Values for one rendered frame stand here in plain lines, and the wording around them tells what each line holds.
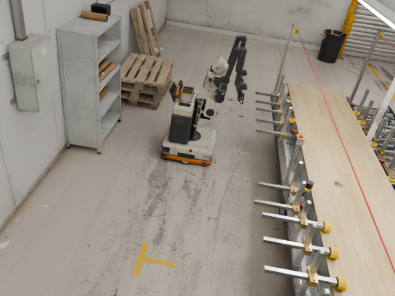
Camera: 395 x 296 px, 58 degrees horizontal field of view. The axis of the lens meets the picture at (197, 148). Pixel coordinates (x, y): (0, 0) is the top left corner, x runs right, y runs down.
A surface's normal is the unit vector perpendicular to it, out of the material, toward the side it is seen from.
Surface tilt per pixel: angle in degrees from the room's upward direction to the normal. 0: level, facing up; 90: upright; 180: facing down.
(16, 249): 0
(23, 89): 90
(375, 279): 0
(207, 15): 90
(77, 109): 90
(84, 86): 90
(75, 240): 0
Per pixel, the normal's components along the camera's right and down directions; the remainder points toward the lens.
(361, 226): 0.13, -0.82
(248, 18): -0.12, 0.55
